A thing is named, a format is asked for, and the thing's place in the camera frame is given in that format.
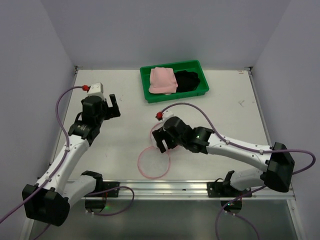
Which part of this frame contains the white pink mesh laundry bag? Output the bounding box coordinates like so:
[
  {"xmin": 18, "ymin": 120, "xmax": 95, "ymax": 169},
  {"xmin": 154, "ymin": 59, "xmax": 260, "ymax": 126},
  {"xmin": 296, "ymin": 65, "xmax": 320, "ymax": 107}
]
[{"xmin": 137, "ymin": 123, "xmax": 175, "ymax": 180}]

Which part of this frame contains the black bra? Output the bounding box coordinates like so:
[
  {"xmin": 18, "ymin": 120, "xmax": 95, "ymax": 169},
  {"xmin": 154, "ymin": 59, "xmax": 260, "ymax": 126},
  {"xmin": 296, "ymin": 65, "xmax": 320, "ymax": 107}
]
[{"xmin": 174, "ymin": 70, "xmax": 200, "ymax": 93}]

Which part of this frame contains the pink bra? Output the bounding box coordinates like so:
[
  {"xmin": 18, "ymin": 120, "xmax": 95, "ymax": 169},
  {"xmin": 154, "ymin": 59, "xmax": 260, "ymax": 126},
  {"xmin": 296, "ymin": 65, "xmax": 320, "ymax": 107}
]
[{"xmin": 148, "ymin": 67, "xmax": 178, "ymax": 95}]

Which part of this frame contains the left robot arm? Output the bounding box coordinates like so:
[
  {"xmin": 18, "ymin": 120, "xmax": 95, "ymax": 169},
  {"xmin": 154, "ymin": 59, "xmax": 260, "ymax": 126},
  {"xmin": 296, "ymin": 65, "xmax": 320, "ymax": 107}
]
[{"xmin": 22, "ymin": 94, "xmax": 121, "ymax": 227}]

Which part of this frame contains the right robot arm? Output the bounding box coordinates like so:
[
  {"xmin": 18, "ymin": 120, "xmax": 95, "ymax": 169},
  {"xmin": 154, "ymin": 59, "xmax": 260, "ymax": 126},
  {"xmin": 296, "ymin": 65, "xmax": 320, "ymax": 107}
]
[{"xmin": 152, "ymin": 116, "xmax": 295, "ymax": 193}]

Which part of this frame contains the green plastic tray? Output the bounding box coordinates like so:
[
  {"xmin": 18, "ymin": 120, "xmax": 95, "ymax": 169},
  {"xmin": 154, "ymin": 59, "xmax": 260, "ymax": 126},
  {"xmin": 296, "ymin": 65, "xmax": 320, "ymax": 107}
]
[{"xmin": 140, "ymin": 60, "xmax": 210, "ymax": 104}]

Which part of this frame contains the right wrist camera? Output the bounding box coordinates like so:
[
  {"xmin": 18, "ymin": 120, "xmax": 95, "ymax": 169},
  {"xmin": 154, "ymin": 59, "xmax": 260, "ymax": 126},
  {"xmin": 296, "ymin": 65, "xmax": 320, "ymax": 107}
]
[{"xmin": 155, "ymin": 110, "xmax": 174, "ymax": 123}]

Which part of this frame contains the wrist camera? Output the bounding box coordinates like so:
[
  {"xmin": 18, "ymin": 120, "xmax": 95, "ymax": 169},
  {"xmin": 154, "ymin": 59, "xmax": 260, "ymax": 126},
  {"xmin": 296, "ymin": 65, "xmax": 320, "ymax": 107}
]
[
  {"xmin": 87, "ymin": 82, "xmax": 105, "ymax": 100},
  {"xmin": 155, "ymin": 110, "xmax": 174, "ymax": 123}
]

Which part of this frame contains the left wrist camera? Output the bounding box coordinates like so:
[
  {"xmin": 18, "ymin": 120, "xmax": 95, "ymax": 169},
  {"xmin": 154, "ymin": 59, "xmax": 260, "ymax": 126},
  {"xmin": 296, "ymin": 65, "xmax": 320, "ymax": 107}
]
[{"xmin": 87, "ymin": 82, "xmax": 105, "ymax": 100}]

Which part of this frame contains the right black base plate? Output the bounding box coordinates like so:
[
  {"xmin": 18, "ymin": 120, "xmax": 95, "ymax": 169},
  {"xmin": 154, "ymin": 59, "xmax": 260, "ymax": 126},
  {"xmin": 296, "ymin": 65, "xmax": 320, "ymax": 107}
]
[{"xmin": 206, "ymin": 170, "xmax": 251, "ymax": 198}]

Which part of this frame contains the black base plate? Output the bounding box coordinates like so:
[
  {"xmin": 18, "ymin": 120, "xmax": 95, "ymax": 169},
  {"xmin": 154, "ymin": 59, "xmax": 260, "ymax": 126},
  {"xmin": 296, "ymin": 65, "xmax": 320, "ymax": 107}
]
[
  {"xmin": 206, "ymin": 170, "xmax": 251, "ymax": 198},
  {"xmin": 81, "ymin": 170, "xmax": 120, "ymax": 198}
]

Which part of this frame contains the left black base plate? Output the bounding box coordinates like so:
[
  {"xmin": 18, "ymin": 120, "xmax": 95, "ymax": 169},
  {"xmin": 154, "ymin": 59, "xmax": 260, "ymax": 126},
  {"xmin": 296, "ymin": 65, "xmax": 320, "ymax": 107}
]
[{"xmin": 81, "ymin": 170, "xmax": 120, "ymax": 198}]

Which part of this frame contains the aluminium mounting rail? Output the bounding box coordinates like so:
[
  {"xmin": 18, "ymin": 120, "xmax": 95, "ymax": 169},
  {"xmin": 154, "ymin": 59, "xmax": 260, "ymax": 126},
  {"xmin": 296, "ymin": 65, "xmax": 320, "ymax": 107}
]
[{"xmin": 31, "ymin": 179, "xmax": 296, "ymax": 201}]

